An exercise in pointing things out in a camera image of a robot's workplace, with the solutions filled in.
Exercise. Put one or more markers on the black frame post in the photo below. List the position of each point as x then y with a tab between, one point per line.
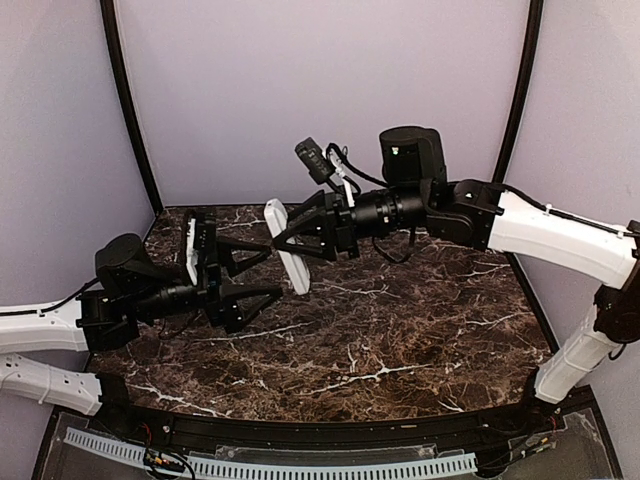
520	94
126	101

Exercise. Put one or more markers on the left black frame post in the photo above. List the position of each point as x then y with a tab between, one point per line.
126	101

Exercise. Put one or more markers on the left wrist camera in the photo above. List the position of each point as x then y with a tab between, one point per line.
197	241

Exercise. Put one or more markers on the white slotted cable duct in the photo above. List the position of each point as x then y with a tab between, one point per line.
210	468

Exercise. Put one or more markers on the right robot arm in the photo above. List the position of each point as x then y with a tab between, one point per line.
414	192

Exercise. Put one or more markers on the black front rail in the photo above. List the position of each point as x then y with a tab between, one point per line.
205	434

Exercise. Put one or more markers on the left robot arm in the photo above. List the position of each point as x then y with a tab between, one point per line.
128	290

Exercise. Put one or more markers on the right black frame post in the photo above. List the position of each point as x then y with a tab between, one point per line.
520	94

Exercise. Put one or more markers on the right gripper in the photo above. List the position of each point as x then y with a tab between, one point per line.
329	207

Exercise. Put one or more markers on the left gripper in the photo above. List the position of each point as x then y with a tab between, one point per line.
215	292

